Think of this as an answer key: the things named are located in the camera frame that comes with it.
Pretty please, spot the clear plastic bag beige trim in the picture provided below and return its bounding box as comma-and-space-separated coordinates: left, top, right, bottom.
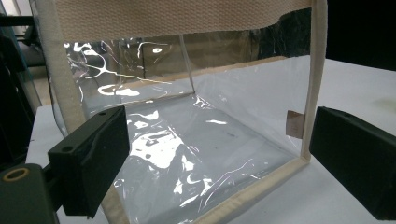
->
30, 0, 329, 224

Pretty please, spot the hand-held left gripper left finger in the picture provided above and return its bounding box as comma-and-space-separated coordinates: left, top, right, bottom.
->
47, 105, 131, 218

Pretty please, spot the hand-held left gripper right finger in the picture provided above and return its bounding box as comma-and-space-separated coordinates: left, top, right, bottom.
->
308, 105, 396, 221

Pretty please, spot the dark metal stand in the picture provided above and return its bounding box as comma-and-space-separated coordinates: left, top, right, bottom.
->
0, 13, 43, 171

